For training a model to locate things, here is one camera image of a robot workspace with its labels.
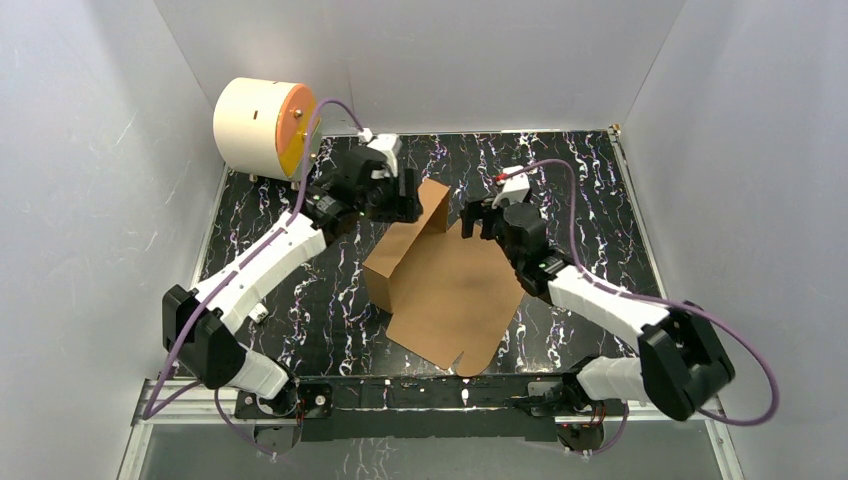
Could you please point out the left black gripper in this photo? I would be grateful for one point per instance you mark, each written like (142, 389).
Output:
(406, 195)

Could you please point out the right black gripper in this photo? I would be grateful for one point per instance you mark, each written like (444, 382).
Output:
(476, 210)

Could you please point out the brown cardboard box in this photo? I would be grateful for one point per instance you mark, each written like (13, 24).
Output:
(451, 299)

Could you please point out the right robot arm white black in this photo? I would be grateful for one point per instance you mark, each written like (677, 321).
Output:
(680, 363)

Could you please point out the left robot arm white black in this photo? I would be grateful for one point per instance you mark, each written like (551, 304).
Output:
(200, 323)

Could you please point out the white cylindrical drum orange face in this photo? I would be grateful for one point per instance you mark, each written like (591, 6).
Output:
(259, 127)

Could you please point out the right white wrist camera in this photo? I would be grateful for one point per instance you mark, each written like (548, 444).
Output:
(512, 187)

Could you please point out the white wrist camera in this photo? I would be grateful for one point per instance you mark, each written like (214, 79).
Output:
(512, 187)
(388, 144)

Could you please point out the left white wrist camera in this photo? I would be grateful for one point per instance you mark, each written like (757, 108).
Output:
(388, 144)

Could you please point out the aluminium frame rail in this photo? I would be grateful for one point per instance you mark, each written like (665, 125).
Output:
(436, 427)

